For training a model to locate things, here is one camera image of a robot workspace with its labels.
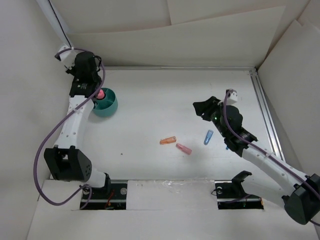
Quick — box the blue highlighter marker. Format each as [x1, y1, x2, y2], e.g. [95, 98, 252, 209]
[203, 129, 214, 146]

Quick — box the teal round compartment organizer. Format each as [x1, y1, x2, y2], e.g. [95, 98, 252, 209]
[92, 87, 118, 118]

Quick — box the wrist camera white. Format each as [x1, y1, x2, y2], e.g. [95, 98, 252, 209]
[224, 88, 238, 105]
[54, 44, 77, 69]

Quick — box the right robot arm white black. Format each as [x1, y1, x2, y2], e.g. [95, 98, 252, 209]
[192, 96, 320, 225]

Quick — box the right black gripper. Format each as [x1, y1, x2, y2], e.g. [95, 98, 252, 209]
[192, 96, 229, 138]

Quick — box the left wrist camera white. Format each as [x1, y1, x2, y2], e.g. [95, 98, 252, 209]
[54, 44, 77, 69]

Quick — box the pink capped glue stick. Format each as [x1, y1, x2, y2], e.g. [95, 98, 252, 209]
[96, 89, 106, 100]

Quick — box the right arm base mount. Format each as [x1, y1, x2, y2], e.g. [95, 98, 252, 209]
[211, 170, 264, 210]

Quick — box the orange highlighter marker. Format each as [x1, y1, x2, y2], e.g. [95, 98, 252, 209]
[159, 136, 177, 145]

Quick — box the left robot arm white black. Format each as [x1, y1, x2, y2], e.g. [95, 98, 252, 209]
[43, 47, 112, 199]

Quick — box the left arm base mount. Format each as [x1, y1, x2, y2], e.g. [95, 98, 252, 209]
[79, 180, 128, 211]

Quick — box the aluminium rail right side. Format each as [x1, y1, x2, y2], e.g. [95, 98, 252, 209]
[249, 67, 286, 162]

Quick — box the pink highlighter marker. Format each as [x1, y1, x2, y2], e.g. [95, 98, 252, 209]
[175, 143, 192, 155]

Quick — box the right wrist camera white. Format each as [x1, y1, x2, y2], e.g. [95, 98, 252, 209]
[224, 88, 238, 105]

